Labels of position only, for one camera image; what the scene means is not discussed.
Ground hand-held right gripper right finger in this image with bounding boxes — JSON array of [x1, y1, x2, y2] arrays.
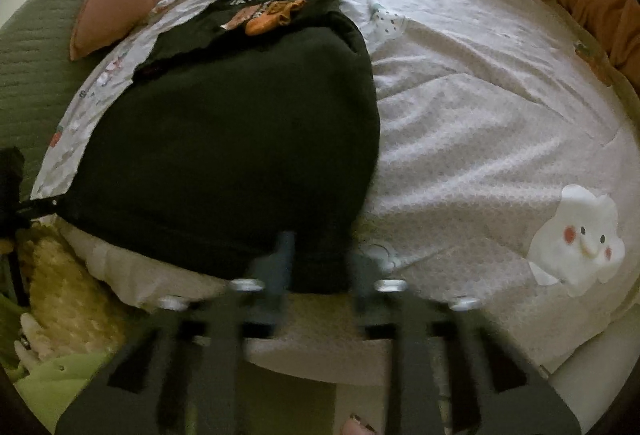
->
[[345, 247, 583, 435]]

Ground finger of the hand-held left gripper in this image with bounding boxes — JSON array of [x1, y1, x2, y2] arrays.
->
[[17, 196, 66, 220]]

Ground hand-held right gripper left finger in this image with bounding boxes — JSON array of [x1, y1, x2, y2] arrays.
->
[[55, 230, 296, 435]]

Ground black sweater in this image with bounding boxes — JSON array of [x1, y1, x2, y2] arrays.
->
[[57, 0, 383, 296]]

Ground white mattress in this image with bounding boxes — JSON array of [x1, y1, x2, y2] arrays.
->
[[65, 220, 401, 386]]

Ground yellow fluffy rug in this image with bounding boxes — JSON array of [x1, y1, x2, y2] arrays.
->
[[17, 225, 126, 356]]

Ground grey quilted headboard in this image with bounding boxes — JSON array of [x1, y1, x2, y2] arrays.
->
[[0, 0, 211, 196]]

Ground person's foot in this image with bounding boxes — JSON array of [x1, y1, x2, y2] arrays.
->
[[340, 412, 381, 435]]

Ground green plush cloth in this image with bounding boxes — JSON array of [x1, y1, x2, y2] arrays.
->
[[0, 290, 111, 433]]

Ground white printed bed sheet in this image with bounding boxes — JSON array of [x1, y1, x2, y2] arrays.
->
[[30, 0, 640, 371]]

